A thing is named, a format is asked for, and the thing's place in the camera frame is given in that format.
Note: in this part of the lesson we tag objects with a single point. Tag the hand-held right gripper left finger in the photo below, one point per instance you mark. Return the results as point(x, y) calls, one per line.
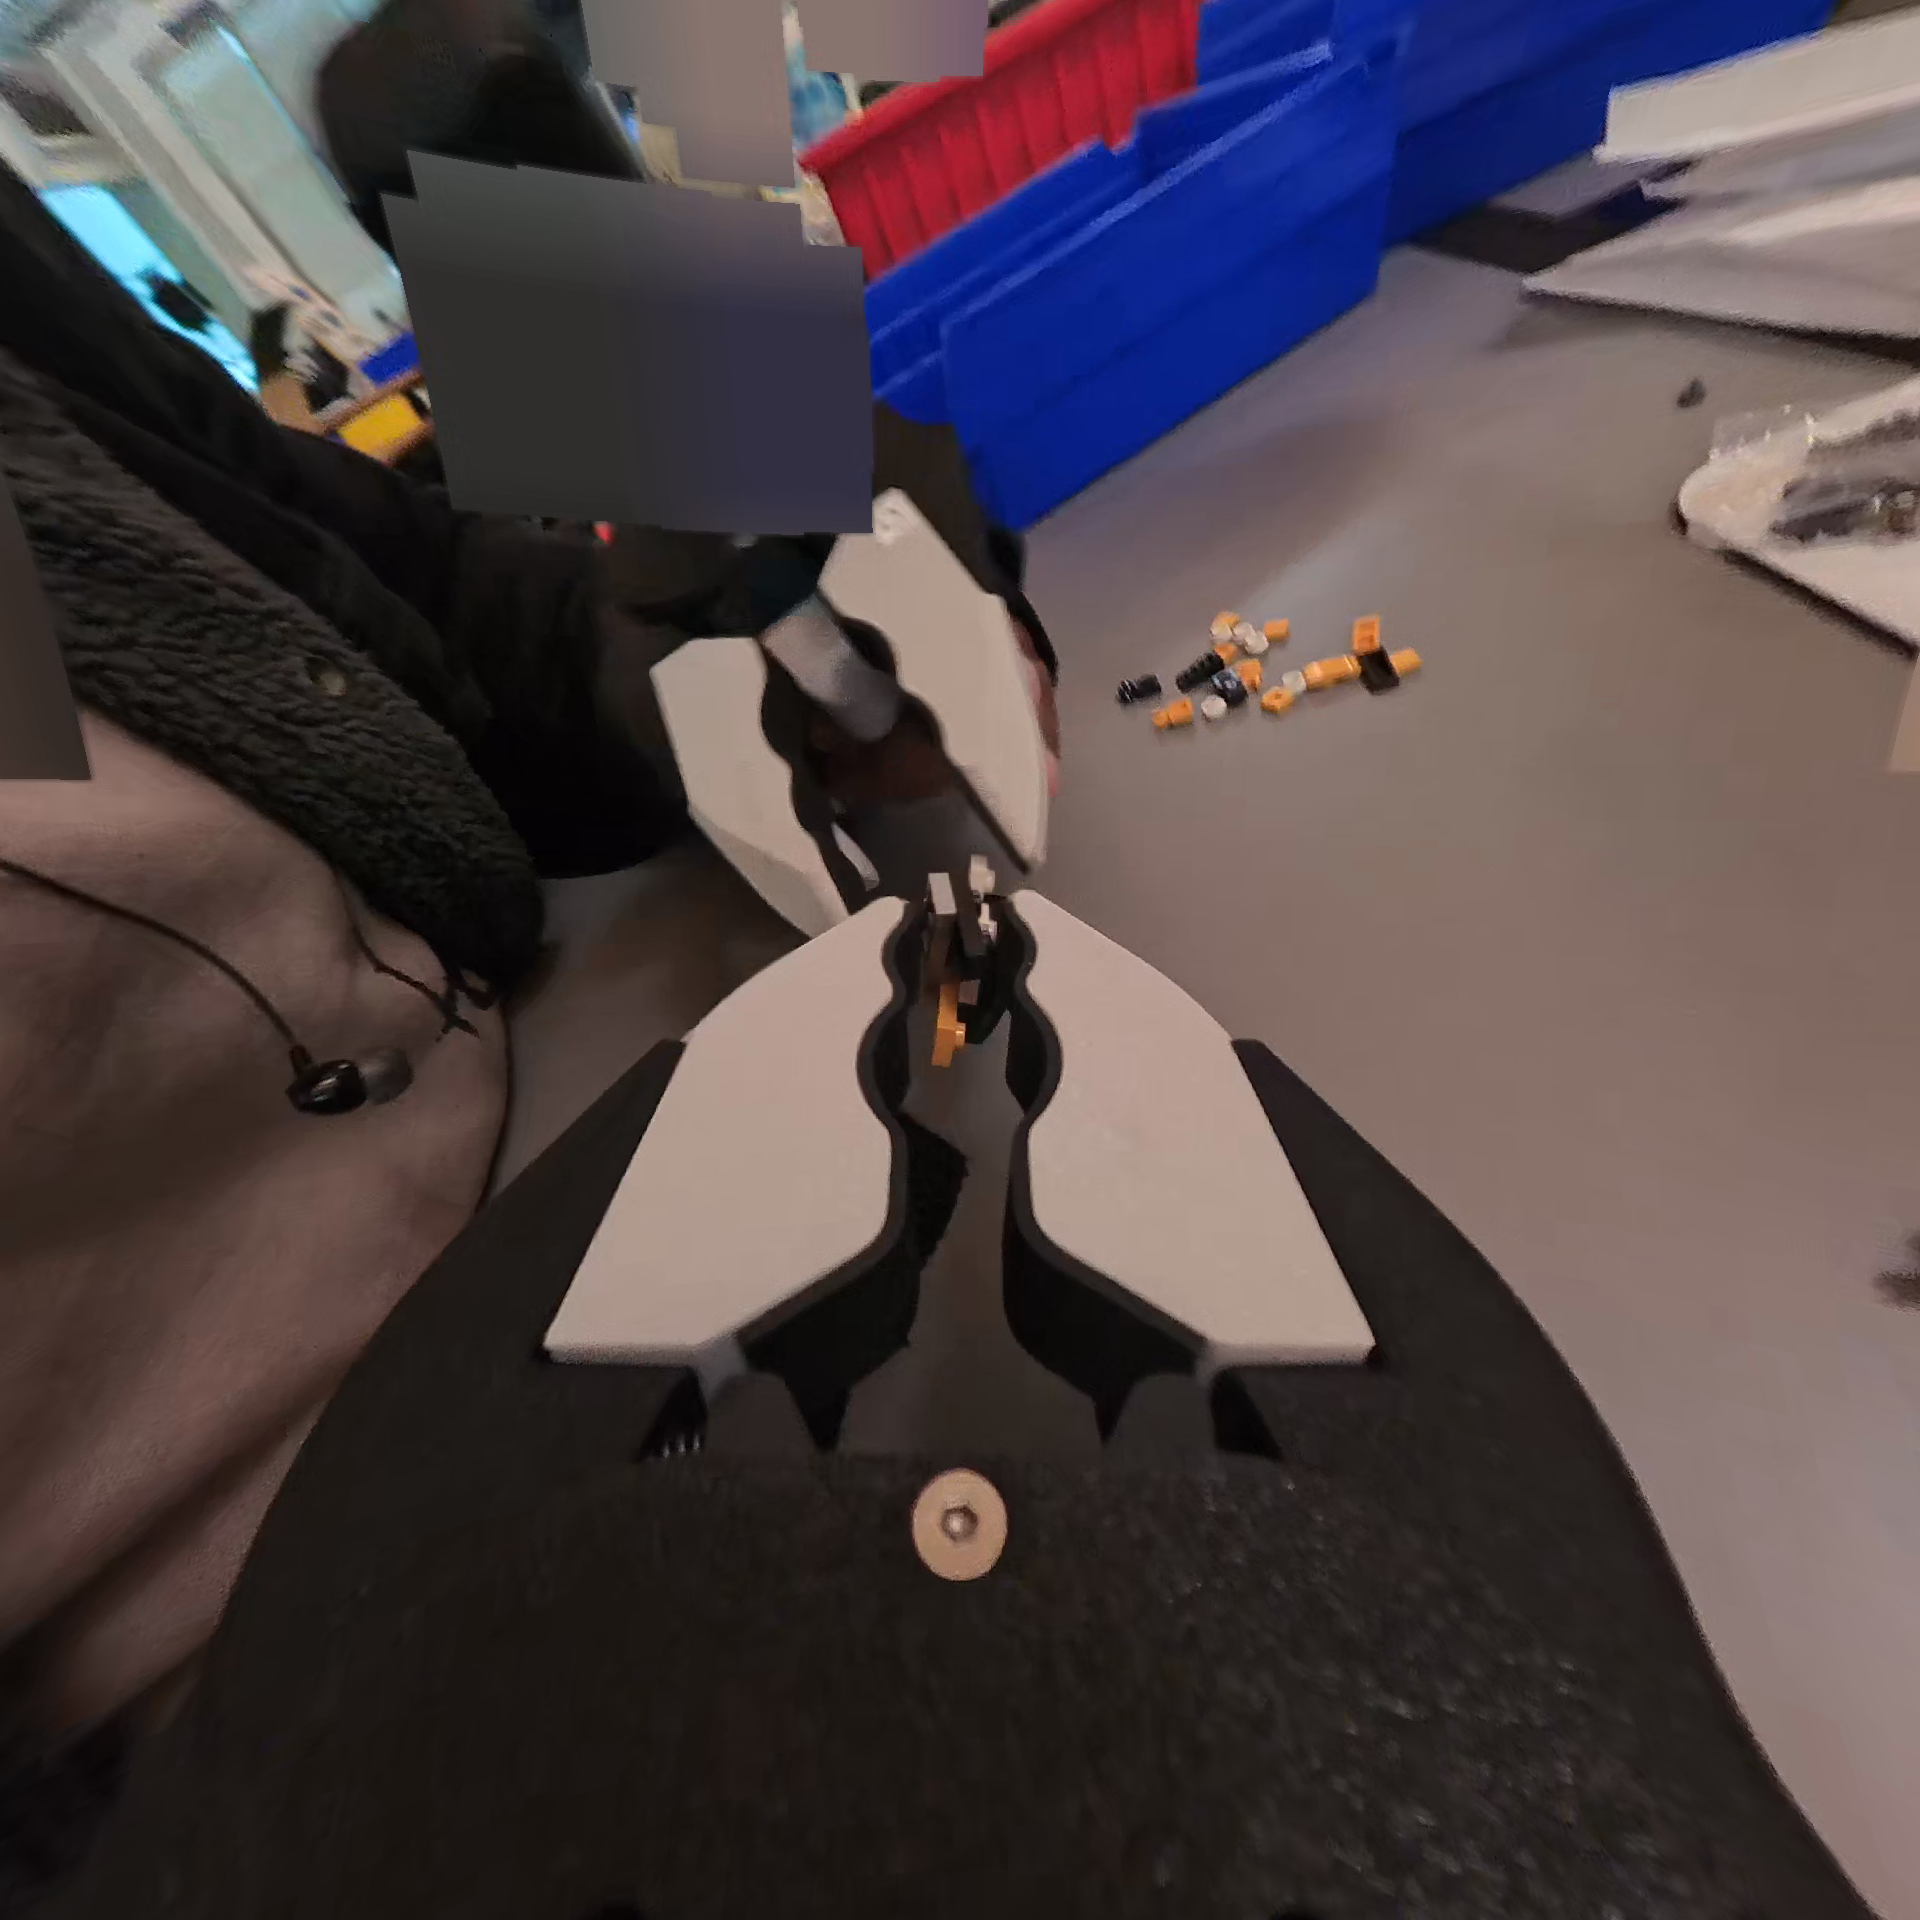
point(721, 1171)

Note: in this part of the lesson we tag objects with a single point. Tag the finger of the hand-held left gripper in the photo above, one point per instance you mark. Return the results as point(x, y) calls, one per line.
point(944, 629)
point(721, 763)

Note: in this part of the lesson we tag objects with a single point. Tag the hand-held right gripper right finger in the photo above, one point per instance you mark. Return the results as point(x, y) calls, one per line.
point(1185, 1171)

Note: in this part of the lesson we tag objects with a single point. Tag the small lego assembly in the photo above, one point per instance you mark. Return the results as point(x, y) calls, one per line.
point(957, 944)

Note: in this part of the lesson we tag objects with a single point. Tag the person's left forearm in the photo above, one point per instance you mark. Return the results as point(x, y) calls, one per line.
point(571, 690)

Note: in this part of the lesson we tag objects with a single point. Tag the pile of loose lego pieces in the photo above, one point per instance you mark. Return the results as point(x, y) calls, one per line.
point(1277, 675)

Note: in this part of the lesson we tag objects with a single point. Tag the person's left hand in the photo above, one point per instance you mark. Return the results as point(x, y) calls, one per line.
point(1043, 704)

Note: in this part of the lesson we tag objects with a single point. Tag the blue plastic bin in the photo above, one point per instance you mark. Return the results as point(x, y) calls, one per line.
point(1267, 31)
point(1576, 105)
point(1171, 300)

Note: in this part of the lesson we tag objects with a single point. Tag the background desk with clutter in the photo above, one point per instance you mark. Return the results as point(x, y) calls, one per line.
point(359, 405)

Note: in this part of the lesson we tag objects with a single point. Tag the red plastic bin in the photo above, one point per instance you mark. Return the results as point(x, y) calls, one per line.
point(1021, 120)

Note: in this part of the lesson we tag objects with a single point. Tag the beige shirt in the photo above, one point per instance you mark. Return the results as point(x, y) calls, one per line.
point(182, 1276)

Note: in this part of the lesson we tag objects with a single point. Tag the white paper under bag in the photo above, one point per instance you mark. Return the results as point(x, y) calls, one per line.
point(1846, 579)

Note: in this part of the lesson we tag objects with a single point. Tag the white paper sheet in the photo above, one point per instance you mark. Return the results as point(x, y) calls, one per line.
point(1769, 105)
point(1757, 253)

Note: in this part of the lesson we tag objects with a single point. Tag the clear bag of black pieces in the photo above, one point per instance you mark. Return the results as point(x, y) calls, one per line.
point(1829, 481)

